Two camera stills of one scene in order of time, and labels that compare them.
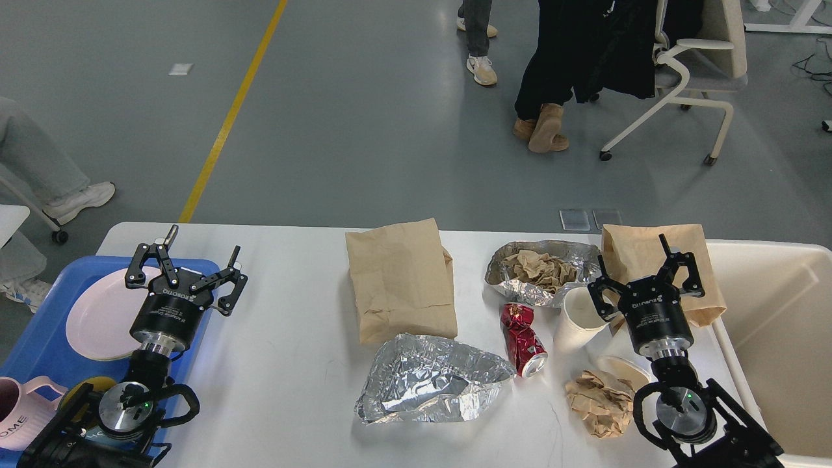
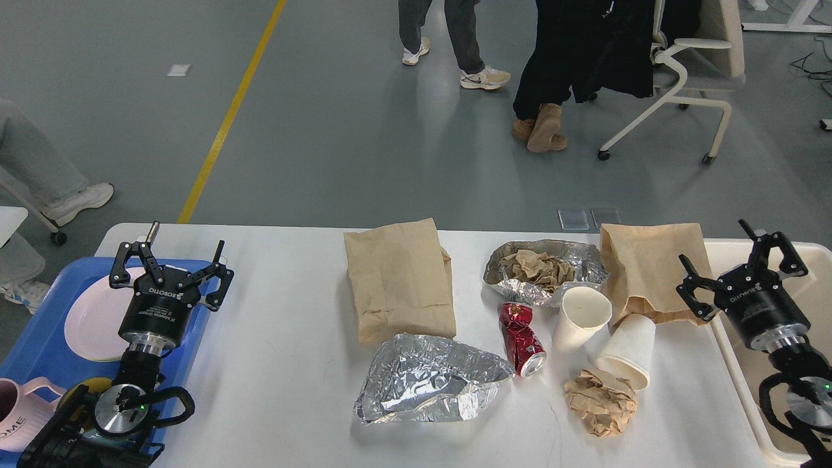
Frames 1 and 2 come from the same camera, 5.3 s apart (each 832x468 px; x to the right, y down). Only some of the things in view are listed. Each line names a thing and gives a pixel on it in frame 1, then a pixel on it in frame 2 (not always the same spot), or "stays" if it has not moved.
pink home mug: (23, 412) stays
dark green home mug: (91, 418) stays
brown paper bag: (632, 253) stays
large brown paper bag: (403, 282) stays
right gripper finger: (608, 311) → (688, 285)
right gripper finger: (693, 286) → (790, 264)
